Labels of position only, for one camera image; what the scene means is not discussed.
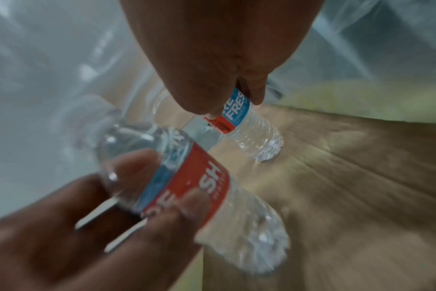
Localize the person's left hand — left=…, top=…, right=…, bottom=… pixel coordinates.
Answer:
left=0, top=150, right=213, bottom=291

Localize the person's right hand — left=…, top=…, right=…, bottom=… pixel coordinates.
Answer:
left=119, top=0, right=325, bottom=119

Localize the small water bottle red-blue label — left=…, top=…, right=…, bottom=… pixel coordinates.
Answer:
left=205, top=86, right=284, bottom=163

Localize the large water bottle red-blue label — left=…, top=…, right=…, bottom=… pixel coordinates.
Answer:
left=74, top=95, right=291, bottom=276

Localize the clear plastic water bottle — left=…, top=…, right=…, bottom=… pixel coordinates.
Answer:
left=153, top=89, right=226, bottom=152

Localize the clear plastic wrap film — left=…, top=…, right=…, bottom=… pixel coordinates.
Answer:
left=0, top=0, right=436, bottom=217

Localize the brown cardboard box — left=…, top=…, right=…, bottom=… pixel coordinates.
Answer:
left=106, top=77, right=436, bottom=291

